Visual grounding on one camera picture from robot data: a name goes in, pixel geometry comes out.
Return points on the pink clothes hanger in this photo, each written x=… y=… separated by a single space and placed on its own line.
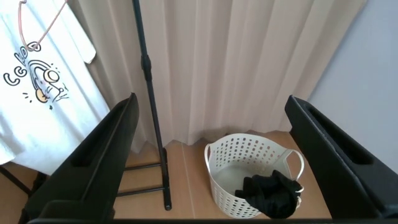
x=19 y=21

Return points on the black clothes rack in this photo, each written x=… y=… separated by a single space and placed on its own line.
x=152 y=102

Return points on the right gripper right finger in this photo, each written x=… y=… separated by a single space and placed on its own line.
x=342 y=168

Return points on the black garment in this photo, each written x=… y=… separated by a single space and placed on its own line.
x=270 y=193

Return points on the white laundry basket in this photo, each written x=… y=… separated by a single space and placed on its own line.
x=227 y=180

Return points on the white printed shirt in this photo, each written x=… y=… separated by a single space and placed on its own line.
x=46 y=124

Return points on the beige curtain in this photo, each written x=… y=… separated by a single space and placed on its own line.
x=233 y=62

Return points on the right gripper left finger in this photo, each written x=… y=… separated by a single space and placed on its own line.
x=93 y=168

